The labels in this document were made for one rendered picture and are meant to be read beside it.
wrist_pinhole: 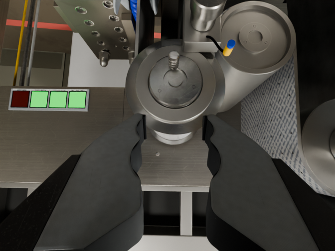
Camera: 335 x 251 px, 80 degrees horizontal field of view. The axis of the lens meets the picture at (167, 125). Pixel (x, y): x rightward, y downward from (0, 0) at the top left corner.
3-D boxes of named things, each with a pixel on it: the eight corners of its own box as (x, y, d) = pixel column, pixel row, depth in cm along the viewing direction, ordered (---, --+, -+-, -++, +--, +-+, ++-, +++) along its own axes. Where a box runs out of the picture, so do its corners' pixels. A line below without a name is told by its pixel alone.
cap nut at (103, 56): (108, 51, 63) (107, 64, 63) (111, 56, 67) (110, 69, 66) (96, 50, 63) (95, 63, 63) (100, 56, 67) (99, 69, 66)
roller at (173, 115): (213, 43, 29) (218, 120, 28) (193, 95, 55) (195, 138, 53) (134, 46, 30) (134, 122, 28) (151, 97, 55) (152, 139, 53)
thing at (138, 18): (142, -45, 34) (137, 59, 31) (154, 37, 57) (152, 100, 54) (139, -45, 34) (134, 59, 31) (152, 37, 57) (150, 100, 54)
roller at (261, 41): (293, 0, 31) (299, 74, 29) (238, 70, 56) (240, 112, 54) (214, 0, 31) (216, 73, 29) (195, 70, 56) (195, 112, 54)
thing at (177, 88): (150, 108, 27) (145, 57, 28) (152, 112, 29) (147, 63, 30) (206, 102, 27) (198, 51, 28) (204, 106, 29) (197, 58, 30)
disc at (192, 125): (222, 36, 31) (229, 133, 28) (221, 38, 31) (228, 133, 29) (125, 39, 31) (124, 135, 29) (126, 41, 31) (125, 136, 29)
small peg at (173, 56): (180, 51, 25) (178, 61, 25) (179, 61, 28) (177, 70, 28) (169, 49, 25) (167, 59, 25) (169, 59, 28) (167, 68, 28)
